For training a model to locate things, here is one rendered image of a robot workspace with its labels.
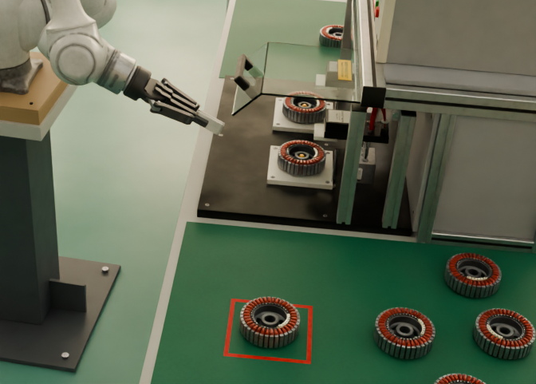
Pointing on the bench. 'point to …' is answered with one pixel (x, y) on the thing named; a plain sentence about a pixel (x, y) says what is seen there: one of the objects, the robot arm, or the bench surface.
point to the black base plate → (246, 195)
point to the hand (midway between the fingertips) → (208, 121)
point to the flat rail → (353, 23)
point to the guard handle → (242, 72)
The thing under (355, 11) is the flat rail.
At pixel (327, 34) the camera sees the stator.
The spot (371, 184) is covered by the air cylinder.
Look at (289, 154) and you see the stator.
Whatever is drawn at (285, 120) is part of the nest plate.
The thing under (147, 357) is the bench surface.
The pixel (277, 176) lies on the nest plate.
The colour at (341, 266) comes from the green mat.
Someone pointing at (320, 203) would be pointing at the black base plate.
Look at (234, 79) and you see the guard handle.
